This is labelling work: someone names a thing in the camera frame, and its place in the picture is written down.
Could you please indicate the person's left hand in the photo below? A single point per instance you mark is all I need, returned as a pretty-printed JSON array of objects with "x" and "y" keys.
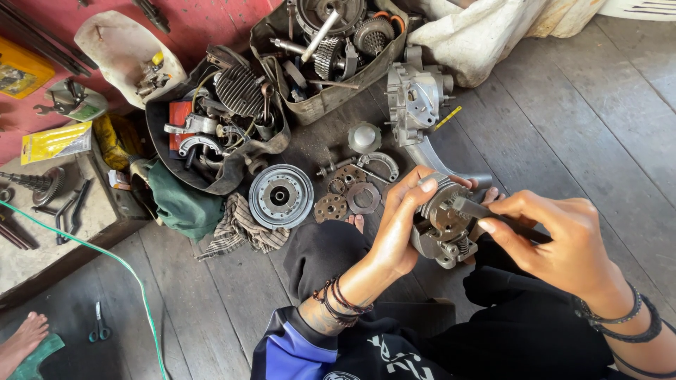
[{"x": 393, "y": 237}]

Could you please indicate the person's right hand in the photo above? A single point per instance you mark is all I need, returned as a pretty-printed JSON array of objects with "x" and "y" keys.
[{"x": 565, "y": 248}]

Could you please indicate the metal clutch assembly with springs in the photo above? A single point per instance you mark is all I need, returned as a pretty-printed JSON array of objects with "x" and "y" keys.
[{"x": 441, "y": 227}]

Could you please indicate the person's bare foot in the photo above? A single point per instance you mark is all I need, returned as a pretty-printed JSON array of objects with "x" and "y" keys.
[{"x": 356, "y": 222}]

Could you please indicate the rusty perforated clutch plate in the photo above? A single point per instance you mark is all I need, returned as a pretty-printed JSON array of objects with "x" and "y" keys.
[{"x": 330, "y": 208}]

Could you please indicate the rusty round holed plate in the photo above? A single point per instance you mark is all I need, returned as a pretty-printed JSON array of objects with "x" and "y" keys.
[{"x": 349, "y": 175}]

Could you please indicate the silver brake shoe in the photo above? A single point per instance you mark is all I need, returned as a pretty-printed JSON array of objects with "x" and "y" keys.
[{"x": 388, "y": 161}]

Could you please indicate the curved chrome fender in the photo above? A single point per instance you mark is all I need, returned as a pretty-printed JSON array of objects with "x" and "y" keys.
[{"x": 428, "y": 158}]

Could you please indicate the short metal bolt shaft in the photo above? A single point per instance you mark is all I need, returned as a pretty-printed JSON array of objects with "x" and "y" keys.
[{"x": 335, "y": 166}]

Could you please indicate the black trousers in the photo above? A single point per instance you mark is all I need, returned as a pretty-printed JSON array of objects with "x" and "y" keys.
[{"x": 528, "y": 332}]

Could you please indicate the silver domed cap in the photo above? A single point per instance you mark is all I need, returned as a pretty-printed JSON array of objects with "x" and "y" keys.
[{"x": 364, "y": 137}]

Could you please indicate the round silver clutch drum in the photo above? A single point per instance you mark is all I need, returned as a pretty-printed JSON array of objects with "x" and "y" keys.
[{"x": 281, "y": 196}]

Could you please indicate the yellow measuring strip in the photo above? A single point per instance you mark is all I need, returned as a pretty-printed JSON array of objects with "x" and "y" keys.
[{"x": 448, "y": 118}]

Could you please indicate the silver engine crankcase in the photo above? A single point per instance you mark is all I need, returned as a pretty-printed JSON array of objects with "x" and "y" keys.
[{"x": 417, "y": 100}]

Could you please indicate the black and blue jacket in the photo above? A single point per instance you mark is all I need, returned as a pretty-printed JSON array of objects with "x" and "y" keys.
[{"x": 306, "y": 348}]

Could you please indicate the checked grey cloth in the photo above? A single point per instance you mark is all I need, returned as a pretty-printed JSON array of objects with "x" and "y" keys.
[{"x": 243, "y": 229}]

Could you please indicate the metal tin of gear parts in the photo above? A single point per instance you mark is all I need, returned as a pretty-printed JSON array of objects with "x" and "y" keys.
[{"x": 327, "y": 47}]

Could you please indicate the black rubber tub of parts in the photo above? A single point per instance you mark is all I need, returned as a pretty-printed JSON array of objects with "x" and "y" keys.
[{"x": 222, "y": 121}]

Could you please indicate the white sack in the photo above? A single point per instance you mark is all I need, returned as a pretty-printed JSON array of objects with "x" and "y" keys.
[{"x": 475, "y": 42}]

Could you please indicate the dark green cloth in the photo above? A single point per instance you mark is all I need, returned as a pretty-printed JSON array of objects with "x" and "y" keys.
[{"x": 182, "y": 203}]

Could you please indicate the white ribbed object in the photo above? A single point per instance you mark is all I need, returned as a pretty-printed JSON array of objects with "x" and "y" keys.
[{"x": 639, "y": 8}]

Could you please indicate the small printed card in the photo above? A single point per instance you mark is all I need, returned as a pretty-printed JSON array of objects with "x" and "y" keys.
[{"x": 119, "y": 180}]

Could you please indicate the yellow crumpled bag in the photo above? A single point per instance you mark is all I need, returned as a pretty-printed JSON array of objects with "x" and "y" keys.
[{"x": 111, "y": 140}]

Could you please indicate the black bent wrenches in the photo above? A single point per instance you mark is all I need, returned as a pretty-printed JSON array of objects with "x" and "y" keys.
[{"x": 71, "y": 211}]

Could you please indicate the black hand tool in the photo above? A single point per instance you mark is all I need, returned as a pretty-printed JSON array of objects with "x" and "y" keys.
[{"x": 153, "y": 16}]

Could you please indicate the cut white plastic container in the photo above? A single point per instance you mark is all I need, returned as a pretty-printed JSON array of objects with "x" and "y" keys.
[{"x": 116, "y": 47}]

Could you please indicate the plate with spanners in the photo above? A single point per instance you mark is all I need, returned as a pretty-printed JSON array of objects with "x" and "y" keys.
[{"x": 71, "y": 103}]

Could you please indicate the yellow plastic packet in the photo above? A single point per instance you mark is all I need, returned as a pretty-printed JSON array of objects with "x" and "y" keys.
[{"x": 55, "y": 141}]

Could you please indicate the splined gear shaft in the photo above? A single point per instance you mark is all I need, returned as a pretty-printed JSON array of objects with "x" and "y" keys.
[{"x": 45, "y": 184}]

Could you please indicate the green plastic piece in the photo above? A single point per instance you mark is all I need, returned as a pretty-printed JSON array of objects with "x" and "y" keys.
[{"x": 39, "y": 356}]

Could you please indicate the dark metal rods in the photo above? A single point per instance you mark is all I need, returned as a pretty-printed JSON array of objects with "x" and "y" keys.
[{"x": 16, "y": 235}]

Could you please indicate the bundle of black rods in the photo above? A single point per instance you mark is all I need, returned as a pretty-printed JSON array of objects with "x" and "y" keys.
[{"x": 42, "y": 39}]

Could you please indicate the yellow box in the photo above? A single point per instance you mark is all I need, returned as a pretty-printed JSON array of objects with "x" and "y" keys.
[{"x": 24, "y": 68}]

